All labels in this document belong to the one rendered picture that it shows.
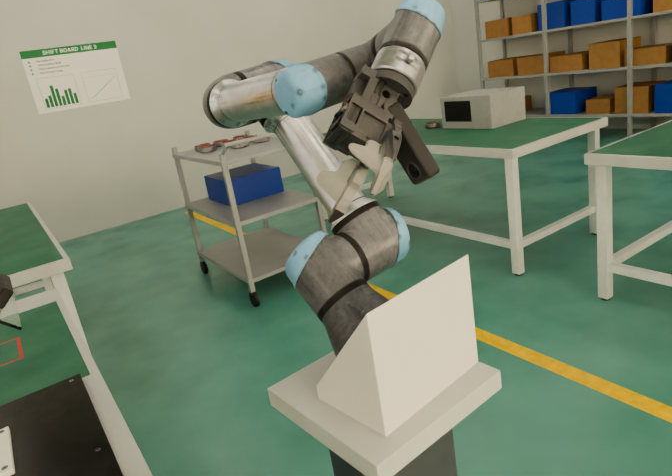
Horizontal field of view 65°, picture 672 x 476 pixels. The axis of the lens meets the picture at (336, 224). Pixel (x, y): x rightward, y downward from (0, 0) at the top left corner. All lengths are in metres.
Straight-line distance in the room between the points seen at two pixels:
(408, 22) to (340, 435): 0.66
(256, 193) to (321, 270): 2.61
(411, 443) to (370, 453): 0.07
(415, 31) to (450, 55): 7.99
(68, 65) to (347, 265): 5.38
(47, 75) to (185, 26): 1.54
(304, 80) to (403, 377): 0.50
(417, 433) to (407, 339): 0.15
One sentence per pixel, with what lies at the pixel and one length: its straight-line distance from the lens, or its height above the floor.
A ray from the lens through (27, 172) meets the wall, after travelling 6.15.
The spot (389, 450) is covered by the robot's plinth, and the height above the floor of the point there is 0.75.
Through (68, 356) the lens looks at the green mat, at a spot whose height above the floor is 0.75.
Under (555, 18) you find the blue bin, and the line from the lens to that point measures 7.09.
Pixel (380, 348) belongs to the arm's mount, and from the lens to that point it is 0.86.
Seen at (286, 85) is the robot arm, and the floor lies 1.32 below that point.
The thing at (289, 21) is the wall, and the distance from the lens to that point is 7.11.
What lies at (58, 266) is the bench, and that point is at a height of 0.73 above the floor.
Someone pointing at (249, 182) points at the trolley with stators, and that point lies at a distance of 3.56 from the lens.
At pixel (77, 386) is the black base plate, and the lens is 1.31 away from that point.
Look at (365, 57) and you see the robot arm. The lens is 0.87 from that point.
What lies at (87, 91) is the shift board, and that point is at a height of 1.44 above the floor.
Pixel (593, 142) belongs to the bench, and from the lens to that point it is 3.67.
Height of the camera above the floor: 1.34
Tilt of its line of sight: 17 degrees down
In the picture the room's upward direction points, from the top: 10 degrees counter-clockwise
